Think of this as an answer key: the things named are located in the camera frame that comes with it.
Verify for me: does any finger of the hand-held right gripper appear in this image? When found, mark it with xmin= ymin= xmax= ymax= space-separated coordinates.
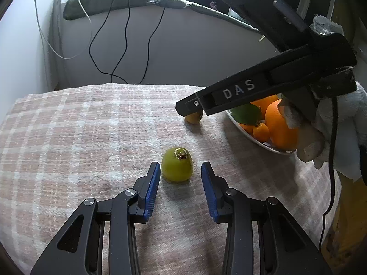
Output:
xmin=175 ymin=44 xmax=316 ymax=117

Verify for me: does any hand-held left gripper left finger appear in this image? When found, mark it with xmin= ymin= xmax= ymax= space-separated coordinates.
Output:
xmin=30 ymin=161 xmax=161 ymax=275

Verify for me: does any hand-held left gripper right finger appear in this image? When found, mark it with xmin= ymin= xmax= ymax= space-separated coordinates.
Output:
xmin=201 ymin=161 xmax=333 ymax=275

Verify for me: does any tangerine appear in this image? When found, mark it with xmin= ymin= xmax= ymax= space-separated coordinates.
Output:
xmin=249 ymin=94 xmax=280 ymax=112
xmin=239 ymin=123 xmax=256 ymax=135

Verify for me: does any green kiwi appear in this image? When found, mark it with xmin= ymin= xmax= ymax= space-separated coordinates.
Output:
xmin=161 ymin=147 xmax=193 ymax=182

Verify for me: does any kumquat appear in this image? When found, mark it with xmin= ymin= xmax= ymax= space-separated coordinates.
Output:
xmin=252 ymin=122 xmax=270 ymax=143

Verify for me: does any small brown kiwi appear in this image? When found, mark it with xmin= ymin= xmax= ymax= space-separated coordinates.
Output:
xmin=184 ymin=110 xmax=203 ymax=124

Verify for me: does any large orange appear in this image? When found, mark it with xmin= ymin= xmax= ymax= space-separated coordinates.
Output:
xmin=264 ymin=99 xmax=300 ymax=151

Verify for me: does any white plate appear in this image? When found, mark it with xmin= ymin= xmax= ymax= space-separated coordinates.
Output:
xmin=225 ymin=107 xmax=299 ymax=155

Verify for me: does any person's right hand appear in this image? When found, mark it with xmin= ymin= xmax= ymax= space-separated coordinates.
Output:
xmin=282 ymin=66 xmax=356 ymax=162

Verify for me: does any green lime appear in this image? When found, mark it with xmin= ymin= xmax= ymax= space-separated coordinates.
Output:
xmin=231 ymin=103 xmax=262 ymax=126

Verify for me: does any window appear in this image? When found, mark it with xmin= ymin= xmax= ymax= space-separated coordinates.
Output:
xmin=297 ymin=0 xmax=337 ymax=23

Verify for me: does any plaid tablecloth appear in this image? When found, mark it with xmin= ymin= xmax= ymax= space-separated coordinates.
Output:
xmin=0 ymin=83 xmax=343 ymax=275

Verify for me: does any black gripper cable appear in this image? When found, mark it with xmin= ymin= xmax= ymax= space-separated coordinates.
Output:
xmin=318 ymin=96 xmax=337 ymax=250

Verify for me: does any white cable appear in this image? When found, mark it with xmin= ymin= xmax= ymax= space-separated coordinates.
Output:
xmin=33 ymin=0 xmax=93 ymax=61

